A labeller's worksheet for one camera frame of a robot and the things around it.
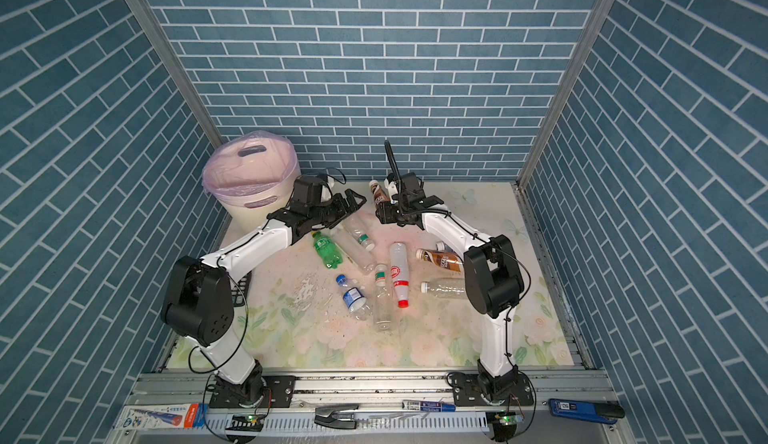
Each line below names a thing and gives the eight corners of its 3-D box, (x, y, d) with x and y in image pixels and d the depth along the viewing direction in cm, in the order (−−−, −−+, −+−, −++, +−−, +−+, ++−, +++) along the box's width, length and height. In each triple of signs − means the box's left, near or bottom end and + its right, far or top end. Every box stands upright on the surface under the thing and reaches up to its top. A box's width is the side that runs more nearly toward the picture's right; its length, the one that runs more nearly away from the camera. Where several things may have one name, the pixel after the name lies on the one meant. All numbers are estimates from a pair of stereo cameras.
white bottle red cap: (389, 308, 89) (389, 303, 86) (390, 248, 103) (390, 242, 100) (408, 308, 89) (409, 303, 86) (407, 248, 103) (408, 242, 100)
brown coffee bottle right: (416, 258, 100) (417, 249, 96) (422, 248, 103) (423, 239, 99) (457, 277, 96) (460, 269, 92) (462, 266, 99) (465, 258, 94)
